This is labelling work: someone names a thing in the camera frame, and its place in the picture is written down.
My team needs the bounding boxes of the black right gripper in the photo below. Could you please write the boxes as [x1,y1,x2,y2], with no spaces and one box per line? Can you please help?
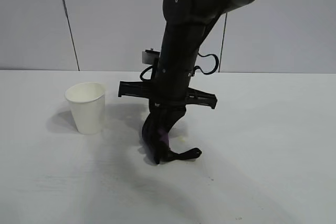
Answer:
[118,58,218,137]

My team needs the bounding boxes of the black and purple cloth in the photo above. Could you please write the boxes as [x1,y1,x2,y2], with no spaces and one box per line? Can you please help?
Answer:
[141,120,203,166]

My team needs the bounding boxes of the white paper cup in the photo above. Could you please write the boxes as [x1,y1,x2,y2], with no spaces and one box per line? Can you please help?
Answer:
[65,82,106,135]

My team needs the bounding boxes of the black right camera cable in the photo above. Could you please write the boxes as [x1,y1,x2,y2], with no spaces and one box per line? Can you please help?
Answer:
[140,65,158,82]

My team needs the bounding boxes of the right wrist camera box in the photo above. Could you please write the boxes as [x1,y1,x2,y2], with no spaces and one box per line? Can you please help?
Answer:
[141,48,161,66]

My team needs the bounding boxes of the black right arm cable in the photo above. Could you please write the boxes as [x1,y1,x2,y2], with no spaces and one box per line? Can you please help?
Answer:
[196,53,220,76]

